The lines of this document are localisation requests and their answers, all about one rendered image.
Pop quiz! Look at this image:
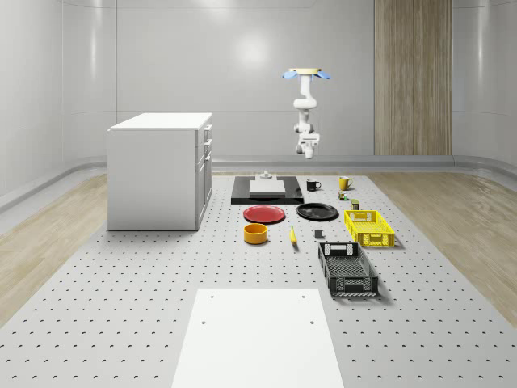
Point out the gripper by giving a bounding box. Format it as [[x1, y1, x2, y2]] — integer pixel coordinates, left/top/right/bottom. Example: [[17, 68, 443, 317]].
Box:
[[295, 133, 323, 160]]

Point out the black plate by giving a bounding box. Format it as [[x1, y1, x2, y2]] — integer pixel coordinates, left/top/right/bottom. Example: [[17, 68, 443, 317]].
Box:
[[296, 202, 339, 221]]

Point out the black stove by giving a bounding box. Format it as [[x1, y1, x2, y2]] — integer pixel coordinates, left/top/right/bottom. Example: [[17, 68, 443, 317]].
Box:
[[230, 171, 305, 205]]

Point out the red plate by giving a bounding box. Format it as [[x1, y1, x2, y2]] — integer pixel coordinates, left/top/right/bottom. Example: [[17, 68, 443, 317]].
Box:
[[242, 205, 287, 225]]

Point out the yellow bowl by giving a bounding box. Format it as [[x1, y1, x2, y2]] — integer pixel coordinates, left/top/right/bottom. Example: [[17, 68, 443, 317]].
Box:
[[243, 223, 268, 246]]

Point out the yellow basket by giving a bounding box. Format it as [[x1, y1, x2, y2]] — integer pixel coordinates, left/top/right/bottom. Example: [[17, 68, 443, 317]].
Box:
[[343, 209, 397, 248]]

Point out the dark grey basket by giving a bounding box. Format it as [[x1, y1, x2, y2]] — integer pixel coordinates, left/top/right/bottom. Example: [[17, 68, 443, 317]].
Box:
[[317, 241, 380, 299]]

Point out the white cabinet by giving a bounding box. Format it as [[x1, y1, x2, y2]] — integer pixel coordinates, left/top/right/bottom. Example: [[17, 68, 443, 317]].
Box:
[[107, 112, 214, 232]]

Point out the white board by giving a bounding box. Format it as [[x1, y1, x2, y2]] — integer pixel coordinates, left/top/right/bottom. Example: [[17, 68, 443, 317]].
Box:
[[171, 288, 346, 388]]

